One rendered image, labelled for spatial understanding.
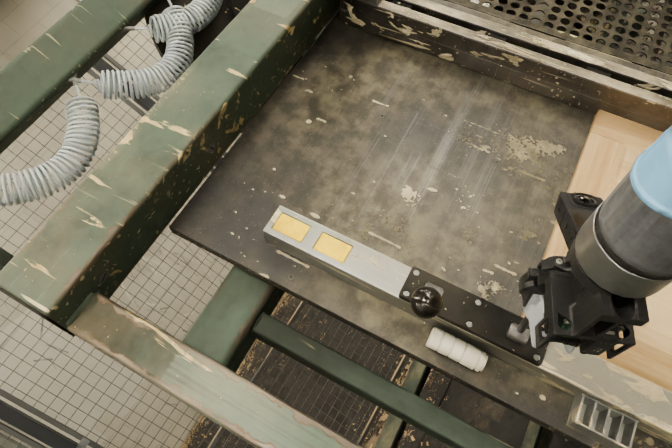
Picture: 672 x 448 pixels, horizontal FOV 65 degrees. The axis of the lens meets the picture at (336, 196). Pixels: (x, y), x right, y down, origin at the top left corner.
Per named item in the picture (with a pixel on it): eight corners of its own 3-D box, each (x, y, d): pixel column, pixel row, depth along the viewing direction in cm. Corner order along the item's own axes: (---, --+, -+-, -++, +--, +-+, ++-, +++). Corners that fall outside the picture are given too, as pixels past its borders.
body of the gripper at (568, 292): (530, 350, 52) (577, 310, 41) (526, 270, 56) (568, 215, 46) (610, 361, 51) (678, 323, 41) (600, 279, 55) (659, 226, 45)
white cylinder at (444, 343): (423, 348, 73) (478, 376, 71) (426, 342, 70) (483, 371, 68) (432, 329, 74) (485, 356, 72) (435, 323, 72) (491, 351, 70)
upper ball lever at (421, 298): (440, 310, 72) (433, 327, 59) (414, 297, 73) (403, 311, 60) (451, 285, 72) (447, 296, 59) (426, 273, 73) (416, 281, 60)
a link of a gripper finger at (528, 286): (509, 305, 59) (534, 274, 51) (509, 292, 59) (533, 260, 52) (552, 310, 58) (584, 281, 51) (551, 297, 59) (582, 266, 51)
